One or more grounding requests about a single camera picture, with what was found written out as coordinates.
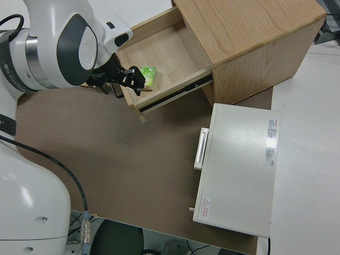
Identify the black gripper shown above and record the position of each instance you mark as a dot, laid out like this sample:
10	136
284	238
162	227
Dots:
106	75

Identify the light wooden drawer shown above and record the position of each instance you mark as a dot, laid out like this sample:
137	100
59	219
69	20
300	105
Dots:
164	50

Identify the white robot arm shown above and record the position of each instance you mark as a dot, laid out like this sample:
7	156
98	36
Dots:
40	53

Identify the small green carton box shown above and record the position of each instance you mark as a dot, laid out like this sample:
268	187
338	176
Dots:
151	75

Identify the brown table mat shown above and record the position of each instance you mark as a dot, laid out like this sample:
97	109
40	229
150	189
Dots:
119	159

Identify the wooden cabinet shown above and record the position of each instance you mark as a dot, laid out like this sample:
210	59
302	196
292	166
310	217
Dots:
252	32

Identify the white toaster oven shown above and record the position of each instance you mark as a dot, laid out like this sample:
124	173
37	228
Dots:
239	170

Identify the dark round floor base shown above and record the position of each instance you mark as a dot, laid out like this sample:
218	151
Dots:
117	236

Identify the dark grey background equipment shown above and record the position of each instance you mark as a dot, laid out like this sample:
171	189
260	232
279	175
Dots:
329	29

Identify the black metal drawer rail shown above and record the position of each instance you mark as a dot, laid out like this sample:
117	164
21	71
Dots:
172	94

